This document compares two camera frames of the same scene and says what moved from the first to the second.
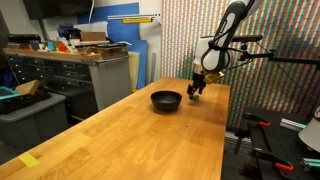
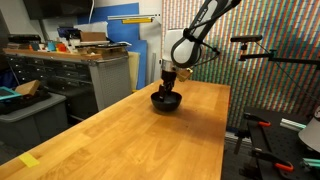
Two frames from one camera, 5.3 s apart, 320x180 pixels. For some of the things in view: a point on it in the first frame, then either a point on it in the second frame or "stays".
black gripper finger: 202,86 → 169,88
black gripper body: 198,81 → 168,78
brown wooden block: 28,88 stays
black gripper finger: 190,91 → 162,91
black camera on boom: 247,39 stays
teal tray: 7,93 stays
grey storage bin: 29,118 stays
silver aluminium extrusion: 290,124 stays
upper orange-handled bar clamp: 259,120 stays
